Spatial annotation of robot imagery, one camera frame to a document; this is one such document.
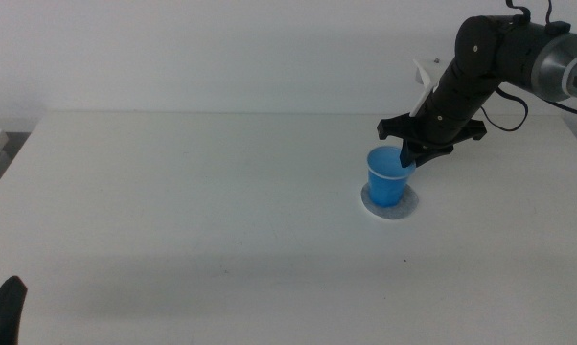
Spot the black cable above arm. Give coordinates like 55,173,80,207
505,0,554,26

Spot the blue plastic cup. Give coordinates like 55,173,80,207
366,145,417,208

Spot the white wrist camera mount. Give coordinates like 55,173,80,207
408,57,441,119

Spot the round grey cup mat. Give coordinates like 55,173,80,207
360,181,420,220

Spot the black looping arm cable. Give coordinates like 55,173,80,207
479,85,577,133

